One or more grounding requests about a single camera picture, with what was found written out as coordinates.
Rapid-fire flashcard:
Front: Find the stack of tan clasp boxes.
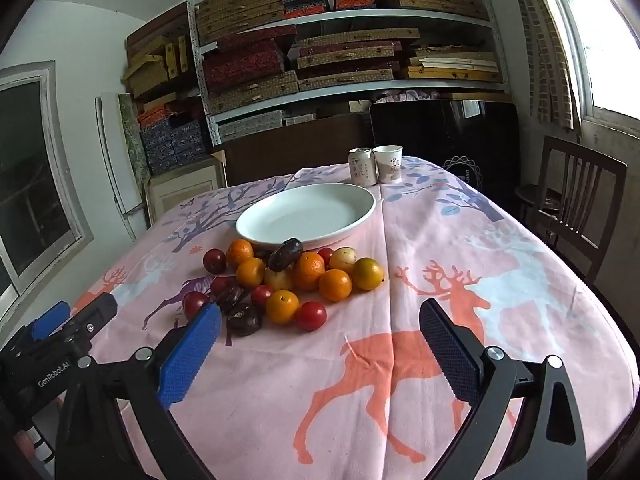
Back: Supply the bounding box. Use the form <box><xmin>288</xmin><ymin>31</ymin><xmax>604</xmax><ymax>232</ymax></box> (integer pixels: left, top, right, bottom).
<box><xmin>295</xmin><ymin>27</ymin><xmax>421</xmax><ymax>92</ymax></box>

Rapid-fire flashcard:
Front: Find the long tan woven box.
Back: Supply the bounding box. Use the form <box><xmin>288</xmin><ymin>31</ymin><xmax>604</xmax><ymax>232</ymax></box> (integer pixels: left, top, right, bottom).
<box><xmin>207</xmin><ymin>71</ymin><xmax>299</xmax><ymax>113</ymax></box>

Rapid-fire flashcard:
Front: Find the checked curtain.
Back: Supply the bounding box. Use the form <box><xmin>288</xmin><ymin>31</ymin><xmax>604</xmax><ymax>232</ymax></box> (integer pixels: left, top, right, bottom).
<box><xmin>510</xmin><ymin>0</ymin><xmax>583</xmax><ymax>131</ymax></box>

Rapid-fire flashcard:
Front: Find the wooden picture frame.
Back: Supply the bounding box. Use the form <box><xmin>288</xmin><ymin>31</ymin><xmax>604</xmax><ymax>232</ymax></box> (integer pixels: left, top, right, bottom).
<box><xmin>145</xmin><ymin>157</ymin><xmax>226</xmax><ymax>226</ymax></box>

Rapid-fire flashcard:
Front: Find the pile of yellow boxes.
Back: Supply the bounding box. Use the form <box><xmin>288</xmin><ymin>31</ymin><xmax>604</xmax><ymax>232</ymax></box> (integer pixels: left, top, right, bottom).
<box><xmin>122</xmin><ymin>35</ymin><xmax>193</xmax><ymax>101</ymax></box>

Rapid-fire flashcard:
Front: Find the pink cloth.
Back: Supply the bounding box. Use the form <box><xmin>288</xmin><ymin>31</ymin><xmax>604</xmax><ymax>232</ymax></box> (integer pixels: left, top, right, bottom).
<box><xmin>380</xmin><ymin>89</ymin><xmax>441</xmax><ymax>103</ymax></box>

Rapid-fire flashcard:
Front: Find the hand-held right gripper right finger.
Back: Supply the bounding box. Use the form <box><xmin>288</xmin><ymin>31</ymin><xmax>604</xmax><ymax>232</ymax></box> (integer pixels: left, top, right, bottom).
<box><xmin>419</xmin><ymin>298</ymin><xmax>588</xmax><ymax>480</ymax></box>

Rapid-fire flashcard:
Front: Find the stack of blue patterned boxes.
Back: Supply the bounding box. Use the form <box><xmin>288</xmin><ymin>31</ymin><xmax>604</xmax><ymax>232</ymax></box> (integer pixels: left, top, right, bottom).
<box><xmin>140</xmin><ymin>117</ymin><xmax>208</xmax><ymax>173</ymax></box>

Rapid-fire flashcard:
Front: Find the stack of tan flat boxes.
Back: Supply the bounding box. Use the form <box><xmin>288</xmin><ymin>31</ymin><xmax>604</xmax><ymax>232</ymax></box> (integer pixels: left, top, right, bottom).
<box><xmin>377</xmin><ymin>0</ymin><xmax>488</xmax><ymax>21</ymax></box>

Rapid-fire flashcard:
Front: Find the white paper cup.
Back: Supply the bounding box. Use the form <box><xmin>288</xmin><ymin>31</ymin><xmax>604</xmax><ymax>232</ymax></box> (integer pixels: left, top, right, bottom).
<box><xmin>372</xmin><ymin>145</ymin><xmax>404</xmax><ymax>184</ymax></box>

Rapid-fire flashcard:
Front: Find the stack of red patterned boxes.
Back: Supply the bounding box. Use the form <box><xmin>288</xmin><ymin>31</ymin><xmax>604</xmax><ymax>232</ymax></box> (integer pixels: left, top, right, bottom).
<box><xmin>202</xmin><ymin>27</ymin><xmax>298</xmax><ymax>93</ymax></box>

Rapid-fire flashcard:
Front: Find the grey framed window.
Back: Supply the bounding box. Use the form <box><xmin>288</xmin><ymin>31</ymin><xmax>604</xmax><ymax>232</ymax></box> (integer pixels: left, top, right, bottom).
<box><xmin>0</xmin><ymin>62</ymin><xmax>93</xmax><ymax>306</ymax></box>

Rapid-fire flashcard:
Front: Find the bright window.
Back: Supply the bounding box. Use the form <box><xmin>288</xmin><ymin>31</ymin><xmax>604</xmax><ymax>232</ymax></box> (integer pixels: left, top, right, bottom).
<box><xmin>545</xmin><ymin>0</ymin><xmax>640</xmax><ymax>126</ymax></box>

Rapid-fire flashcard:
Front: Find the brown wooden board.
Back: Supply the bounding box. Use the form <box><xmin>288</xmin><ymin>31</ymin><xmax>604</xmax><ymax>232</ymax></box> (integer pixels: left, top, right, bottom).
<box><xmin>220</xmin><ymin>115</ymin><xmax>373</xmax><ymax>186</ymax></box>

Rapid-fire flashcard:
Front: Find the white drink can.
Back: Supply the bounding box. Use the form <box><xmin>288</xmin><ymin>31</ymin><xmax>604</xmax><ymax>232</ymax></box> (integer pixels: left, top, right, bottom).
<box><xmin>348</xmin><ymin>147</ymin><xmax>378</xmax><ymax>187</ymax></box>

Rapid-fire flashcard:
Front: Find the white metal shelf rack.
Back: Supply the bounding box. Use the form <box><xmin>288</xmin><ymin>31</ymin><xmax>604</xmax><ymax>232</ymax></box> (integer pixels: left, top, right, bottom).
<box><xmin>187</xmin><ymin>0</ymin><xmax>511</xmax><ymax>148</ymax></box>

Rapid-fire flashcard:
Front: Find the row of grey patterned boxes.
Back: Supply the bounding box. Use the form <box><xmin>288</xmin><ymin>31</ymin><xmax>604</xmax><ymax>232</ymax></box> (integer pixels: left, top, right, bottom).
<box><xmin>217</xmin><ymin>110</ymin><xmax>316</xmax><ymax>141</ymax></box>

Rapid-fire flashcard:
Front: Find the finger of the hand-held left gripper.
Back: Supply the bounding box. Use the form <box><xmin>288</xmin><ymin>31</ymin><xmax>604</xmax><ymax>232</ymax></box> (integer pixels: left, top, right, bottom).
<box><xmin>60</xmin><ymin>292</ymin><xmax>118</xmax><ymax>356</ymax></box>
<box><xmin>10</xmin><ymin>301</ymin><xmax>71</xmax><ymax>356</ymax></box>

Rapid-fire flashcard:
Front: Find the stack of tan woven boxes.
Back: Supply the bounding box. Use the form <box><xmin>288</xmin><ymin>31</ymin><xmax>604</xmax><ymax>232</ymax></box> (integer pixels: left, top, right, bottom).
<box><xmin>196</xmin><ymin>0</ymin><xmax>286</xmax><ymax>43</ymax></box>

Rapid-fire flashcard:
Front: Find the yellowish orange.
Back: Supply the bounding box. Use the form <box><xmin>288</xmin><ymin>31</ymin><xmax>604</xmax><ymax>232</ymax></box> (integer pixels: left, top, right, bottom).
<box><xmin>351</xmin><ymin>257</ymin><xmax>385</xmax><ymax>291</ymax></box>

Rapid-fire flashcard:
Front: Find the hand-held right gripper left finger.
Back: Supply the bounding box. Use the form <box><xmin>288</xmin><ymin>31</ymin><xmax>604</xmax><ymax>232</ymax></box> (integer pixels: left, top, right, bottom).
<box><xmin>55</xmin><ymin>301</ymin><xmax>222</xmax><ymax>480</ymax></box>

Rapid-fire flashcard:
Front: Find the white oval plate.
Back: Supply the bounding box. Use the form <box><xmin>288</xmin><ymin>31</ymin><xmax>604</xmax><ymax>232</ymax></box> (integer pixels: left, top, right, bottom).
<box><xmin>235</xmin><ymin>183</ymin><xmax>377</xmax><ymax>251</ymax></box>

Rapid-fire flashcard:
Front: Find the dark wooden chair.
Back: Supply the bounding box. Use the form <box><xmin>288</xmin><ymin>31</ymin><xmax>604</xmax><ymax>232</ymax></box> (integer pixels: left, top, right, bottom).
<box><xmin>515</xmin><ymin>135</ymin><xmax>628</xmax><ymax>286</ymax></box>

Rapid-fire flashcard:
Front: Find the white leaning board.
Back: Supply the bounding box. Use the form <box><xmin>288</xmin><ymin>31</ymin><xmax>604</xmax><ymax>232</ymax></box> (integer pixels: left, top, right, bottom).
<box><xmin>96</xmin><ymin>92</ymin><xmax>146</xmax><ymax>216</ymax></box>

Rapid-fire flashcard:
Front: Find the stack of flat wooden boards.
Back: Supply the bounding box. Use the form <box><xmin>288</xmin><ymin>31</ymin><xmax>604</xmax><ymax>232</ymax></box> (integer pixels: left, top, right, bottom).
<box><xmin>407</xmin><ymin>45</ymin><xmax>501</xmax><ymax>83</ymax></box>

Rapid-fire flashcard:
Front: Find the pink printed tablecloth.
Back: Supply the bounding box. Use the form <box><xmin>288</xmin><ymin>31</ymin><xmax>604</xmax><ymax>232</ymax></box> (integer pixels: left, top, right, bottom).
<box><xmin>70</xmin><ymin>155</ymin><xmax>631</xmax><ymax>480</ymax></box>

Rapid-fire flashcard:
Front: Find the yellow passion fruit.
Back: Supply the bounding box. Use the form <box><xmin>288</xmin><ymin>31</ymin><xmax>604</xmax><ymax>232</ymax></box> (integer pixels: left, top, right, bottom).
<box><xmin>264</xmin><ymin>266</ymin><xmax>295</xmax><ymax>292</ymax></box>
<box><xmin>328</xmin><ymin>246</ymin><xmax>358</xmax><ymax>272</ymax></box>

